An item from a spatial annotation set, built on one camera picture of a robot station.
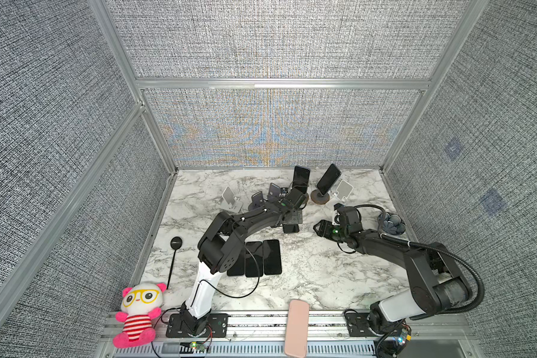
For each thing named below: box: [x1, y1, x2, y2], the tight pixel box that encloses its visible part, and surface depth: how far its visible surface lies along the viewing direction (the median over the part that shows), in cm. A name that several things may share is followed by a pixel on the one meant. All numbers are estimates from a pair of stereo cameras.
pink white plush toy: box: [112, 283, 168, 349], surface depth 73 cm
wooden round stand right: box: [310, 189, 330, 206], surface depth 108 cm
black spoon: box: [166, 236, 183, 291], surface depth 93 cm
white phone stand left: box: [220, 185, 244, 213], surface depth 103 cm
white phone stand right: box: [333, 179, 355, 203], surface depth 102 cm
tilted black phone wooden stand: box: [310, 163, 343, 205], surface depth 105 cm
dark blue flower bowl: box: [380, 212, 407, 236], surface depth 97 cm
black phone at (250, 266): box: [244, 240, 264, 278], surface depth 89 cm
